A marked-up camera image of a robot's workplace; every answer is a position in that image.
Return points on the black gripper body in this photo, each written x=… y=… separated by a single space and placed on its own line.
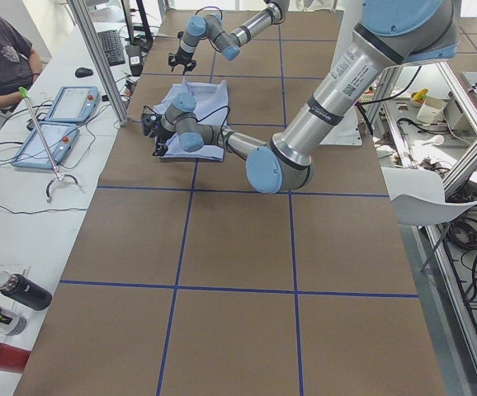
x=182 y=57
x=162 y=135

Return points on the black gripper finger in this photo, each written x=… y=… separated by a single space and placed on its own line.
x=160 y=149

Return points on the light blue striped shirt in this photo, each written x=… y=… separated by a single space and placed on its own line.
x=197 y=111

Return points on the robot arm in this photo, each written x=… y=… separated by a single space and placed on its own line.
x=388 y=34
x=210 y=27

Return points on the black keyboard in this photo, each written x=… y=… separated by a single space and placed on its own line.
x=112 y=47

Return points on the upper blue teach pendant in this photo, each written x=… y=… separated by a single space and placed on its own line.
x=74 y=104

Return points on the black computer mouse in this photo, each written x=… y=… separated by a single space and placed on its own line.
x=82 y=72

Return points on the reacher grabber stick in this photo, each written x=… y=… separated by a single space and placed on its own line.
x=59 y=177

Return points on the seated person grey shirt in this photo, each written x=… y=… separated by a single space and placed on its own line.
x=20 y=65

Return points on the black water bottle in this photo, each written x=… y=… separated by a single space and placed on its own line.
x=24 y=291

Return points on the white cardboard box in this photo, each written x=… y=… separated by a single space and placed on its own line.
x=431 y=111

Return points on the white chair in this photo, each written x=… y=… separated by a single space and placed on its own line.
x=418 y=198

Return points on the red cylindrical bottle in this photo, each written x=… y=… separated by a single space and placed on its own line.
x=13 y=359

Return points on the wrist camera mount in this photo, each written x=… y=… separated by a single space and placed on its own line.
x=149 y=120

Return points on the aluminium frame post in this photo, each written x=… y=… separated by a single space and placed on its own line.
x=94 y=48

